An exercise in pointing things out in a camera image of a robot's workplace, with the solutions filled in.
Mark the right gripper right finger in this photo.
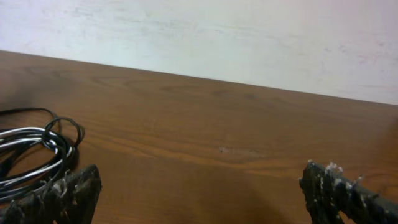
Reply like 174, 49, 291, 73
299, 160, 397, 224

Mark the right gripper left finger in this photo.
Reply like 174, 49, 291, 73
1, 164, 102, 224

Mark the black usb cable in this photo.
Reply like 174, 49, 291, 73
0, 107, 86, 203

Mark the white usb cable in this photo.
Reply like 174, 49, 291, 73
0, 126, 73, 190

